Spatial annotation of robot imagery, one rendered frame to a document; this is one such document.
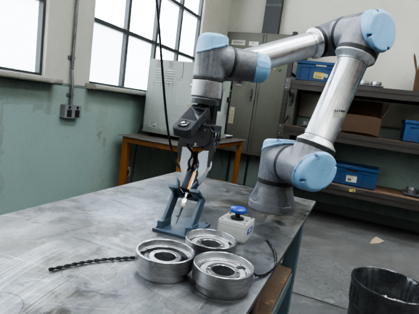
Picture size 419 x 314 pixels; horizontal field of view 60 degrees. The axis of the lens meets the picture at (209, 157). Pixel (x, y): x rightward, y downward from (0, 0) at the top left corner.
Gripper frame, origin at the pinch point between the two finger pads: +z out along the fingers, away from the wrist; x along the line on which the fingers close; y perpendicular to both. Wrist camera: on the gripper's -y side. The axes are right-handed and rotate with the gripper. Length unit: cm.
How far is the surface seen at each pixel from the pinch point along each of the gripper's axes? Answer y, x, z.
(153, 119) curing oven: 191, 118, -1
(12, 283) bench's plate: -42.4, 10.3, 11.9
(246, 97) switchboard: 360, 84, -34
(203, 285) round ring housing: -29.5, -15.9, 10.0
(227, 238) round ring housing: -10.1, -13.8, 8.7
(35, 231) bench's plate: -25.2, 23.3, 11.9
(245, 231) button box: -2.9, -15.8, 8.8
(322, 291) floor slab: 158, -39, 92
